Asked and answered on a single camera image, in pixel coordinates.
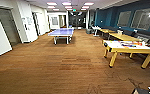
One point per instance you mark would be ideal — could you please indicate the small white table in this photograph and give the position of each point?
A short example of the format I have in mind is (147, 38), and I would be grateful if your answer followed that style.
(95, 29)

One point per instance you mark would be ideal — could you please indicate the white double door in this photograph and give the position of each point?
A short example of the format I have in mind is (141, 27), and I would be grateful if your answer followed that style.
(0, 33)

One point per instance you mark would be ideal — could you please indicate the blue ping pong table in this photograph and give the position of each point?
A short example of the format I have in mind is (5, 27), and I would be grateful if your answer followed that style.
(61, 33)

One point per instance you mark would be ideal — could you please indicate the interior window grey blind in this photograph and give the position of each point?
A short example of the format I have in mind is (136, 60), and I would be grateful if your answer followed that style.
(124, 19)
(143, 18)

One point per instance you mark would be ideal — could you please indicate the yellow wooden table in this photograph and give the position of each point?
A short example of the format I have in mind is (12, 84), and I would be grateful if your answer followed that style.
(124, 36)
(107, 30)

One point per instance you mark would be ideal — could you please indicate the green exit sign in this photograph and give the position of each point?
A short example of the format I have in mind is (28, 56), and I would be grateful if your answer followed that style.
(73, 10)

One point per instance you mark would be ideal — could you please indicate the yellow game table white top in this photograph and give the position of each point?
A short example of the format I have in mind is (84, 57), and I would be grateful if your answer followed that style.
(127, 48)

